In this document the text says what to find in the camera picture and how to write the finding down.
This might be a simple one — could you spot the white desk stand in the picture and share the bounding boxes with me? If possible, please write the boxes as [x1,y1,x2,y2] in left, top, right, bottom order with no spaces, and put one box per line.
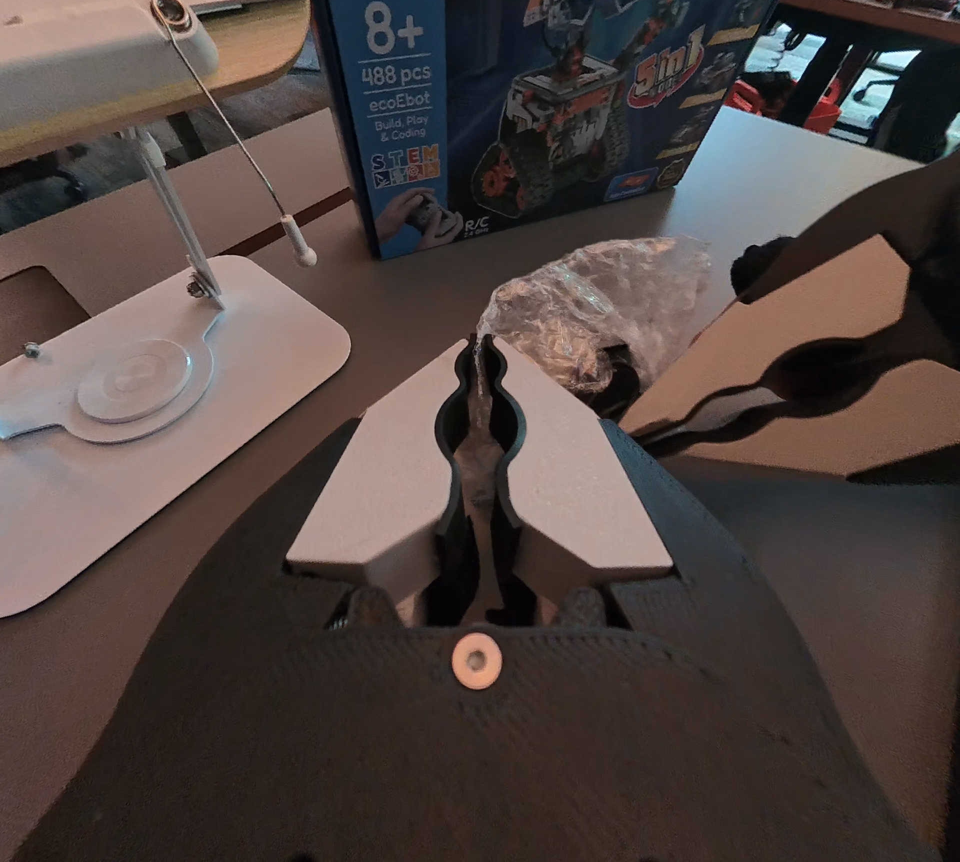
[0,0,352,619]

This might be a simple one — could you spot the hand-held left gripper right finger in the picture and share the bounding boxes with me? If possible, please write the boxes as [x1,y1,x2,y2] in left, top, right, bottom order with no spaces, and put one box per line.
[493,338,675,612]

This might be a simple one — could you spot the clear plastic parts bag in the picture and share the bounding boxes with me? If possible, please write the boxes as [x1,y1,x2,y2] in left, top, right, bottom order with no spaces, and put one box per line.
[450,235,714,511]

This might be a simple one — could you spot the dark brown desk panel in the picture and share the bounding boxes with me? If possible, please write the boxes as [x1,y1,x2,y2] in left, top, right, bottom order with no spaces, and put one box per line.
[0,265,93,347]

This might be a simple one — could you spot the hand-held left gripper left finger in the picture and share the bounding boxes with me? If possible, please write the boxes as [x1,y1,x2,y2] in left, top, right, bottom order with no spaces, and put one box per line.
[283,339,475,627]

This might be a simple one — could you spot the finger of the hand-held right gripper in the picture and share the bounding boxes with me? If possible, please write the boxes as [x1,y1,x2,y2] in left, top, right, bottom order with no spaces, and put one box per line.
[619,234,914,439]
[651,358,960,482]

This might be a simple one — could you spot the light wooden table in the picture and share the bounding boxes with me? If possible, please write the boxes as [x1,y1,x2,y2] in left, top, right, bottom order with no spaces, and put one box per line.
[0,0,312,167]

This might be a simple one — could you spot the blue cardboard kit box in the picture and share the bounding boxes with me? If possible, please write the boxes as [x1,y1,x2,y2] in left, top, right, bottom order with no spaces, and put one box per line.
[288,0,826,262]

